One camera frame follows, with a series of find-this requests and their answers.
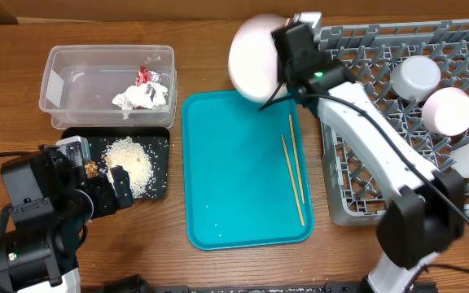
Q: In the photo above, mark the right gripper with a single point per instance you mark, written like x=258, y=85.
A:
x=285, y=67

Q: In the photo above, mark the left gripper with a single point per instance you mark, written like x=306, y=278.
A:
x=107, y=201

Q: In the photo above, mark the pile of rice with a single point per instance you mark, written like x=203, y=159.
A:
x=144, y=158

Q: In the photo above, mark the brown food scrap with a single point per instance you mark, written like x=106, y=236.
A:
x=91, y=169

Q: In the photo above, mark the large white plate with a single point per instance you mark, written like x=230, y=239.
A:
x=253, y=60

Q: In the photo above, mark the white napkin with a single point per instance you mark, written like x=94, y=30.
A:
x=126, y=100

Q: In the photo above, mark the wooden chopstick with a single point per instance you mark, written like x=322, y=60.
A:
x=293, y=139
x=293, y=181

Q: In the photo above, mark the red foil snack wrapper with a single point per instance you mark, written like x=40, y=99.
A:
x=147, y=75

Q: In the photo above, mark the grey bowl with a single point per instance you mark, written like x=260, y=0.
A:
x=415, y=78

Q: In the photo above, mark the small pink plate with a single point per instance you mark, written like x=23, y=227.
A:
x=446, y=112

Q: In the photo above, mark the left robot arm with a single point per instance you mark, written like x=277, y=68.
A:
x=52, y=200

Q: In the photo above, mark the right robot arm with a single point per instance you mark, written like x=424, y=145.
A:
x=425, y=211

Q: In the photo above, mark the black plastic tray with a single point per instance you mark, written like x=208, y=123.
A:
x=91, y=132

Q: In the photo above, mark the clear plastic bin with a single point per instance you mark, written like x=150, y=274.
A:
x=80, y=81

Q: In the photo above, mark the teal serving tray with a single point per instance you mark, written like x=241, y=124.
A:
x=237, y=186

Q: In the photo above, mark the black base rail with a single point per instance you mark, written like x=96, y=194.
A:
x=136, y=284

